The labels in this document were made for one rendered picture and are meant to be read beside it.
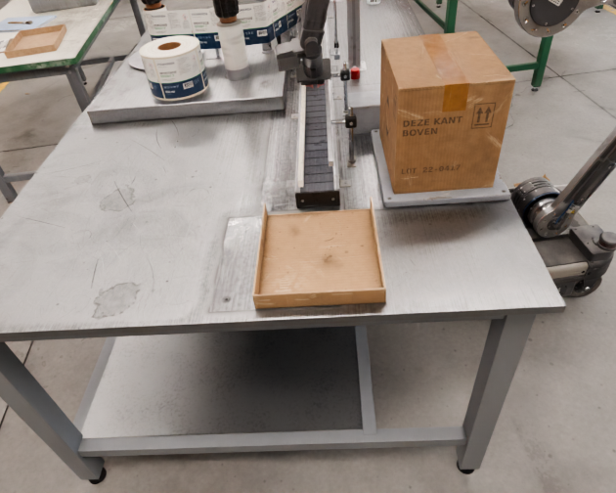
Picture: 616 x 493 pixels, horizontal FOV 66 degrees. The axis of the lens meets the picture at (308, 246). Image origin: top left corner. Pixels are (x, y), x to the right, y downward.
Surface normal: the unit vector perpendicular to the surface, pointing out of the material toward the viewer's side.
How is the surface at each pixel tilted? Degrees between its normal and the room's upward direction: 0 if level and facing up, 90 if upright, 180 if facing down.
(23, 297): 0
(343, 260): 0
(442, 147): 90
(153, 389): 0
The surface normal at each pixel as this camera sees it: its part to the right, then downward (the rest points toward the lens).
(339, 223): -0.08, -0.74
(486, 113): 0.00, 0.67
